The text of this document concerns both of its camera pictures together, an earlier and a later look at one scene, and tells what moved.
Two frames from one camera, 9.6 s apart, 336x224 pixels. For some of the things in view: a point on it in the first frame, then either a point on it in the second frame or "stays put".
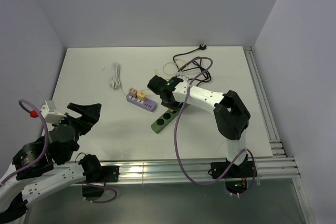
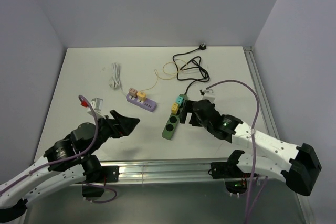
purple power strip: (148, 105) stays put
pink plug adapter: (133, 92) stays put
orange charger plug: (141, 96) stays put
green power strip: (166, 119) -> (170, 127)
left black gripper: (91, 114) -> (122, 125)
